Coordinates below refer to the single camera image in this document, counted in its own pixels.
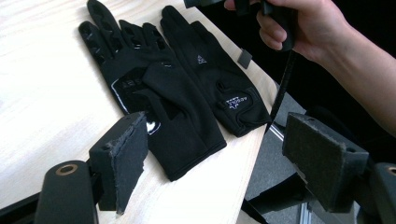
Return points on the black glove with triangle logo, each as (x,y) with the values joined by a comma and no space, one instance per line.
(211,77)

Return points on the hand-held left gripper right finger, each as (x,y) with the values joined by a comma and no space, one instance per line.
(323,158)

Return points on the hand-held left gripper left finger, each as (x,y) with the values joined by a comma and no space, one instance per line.
(124,155)

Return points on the black glove with outlined patch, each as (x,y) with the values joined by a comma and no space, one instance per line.
(124,62)

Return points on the black tape piece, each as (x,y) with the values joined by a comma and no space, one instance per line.
(244,58)

